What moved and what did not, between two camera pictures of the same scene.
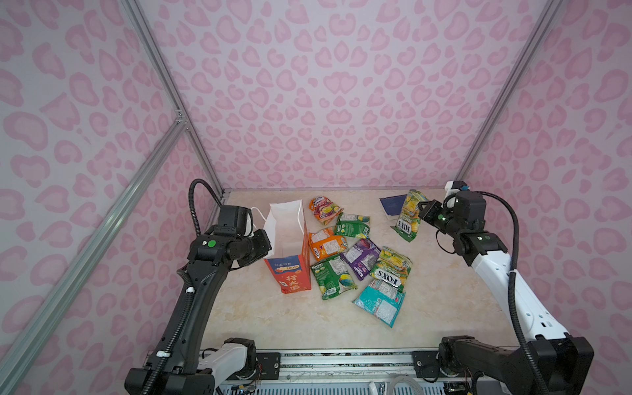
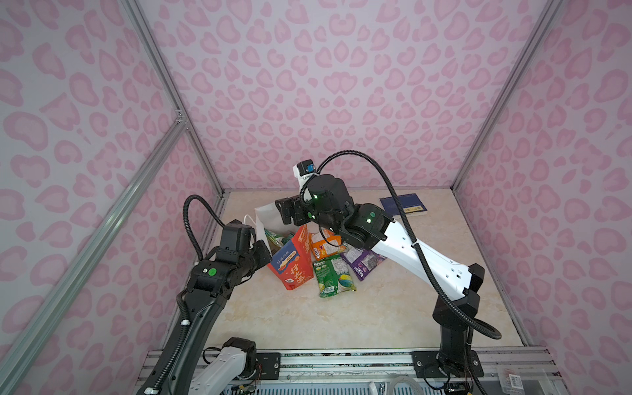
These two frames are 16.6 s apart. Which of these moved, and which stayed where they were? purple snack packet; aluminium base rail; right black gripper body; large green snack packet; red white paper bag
Moved: right black gripper body
Stayed: purple snack packet; large green snack packet; red white paper bag; aluminium base rail
